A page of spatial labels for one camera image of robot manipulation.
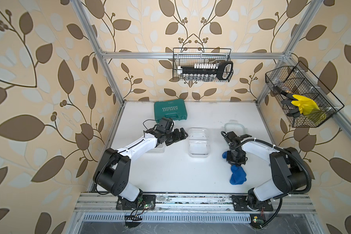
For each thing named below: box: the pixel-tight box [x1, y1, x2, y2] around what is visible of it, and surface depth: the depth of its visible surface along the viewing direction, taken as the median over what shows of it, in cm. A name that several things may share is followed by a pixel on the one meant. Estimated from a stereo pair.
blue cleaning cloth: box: [221, 150, 248, 185], surface depth 82 cm
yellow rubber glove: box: [291, 94, 321, 116], surface depth 68 cm
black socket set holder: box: [176, 60, 234, 82], surface depth 86 cm
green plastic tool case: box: [153, 98, 188, 123], surface depth 113 cm
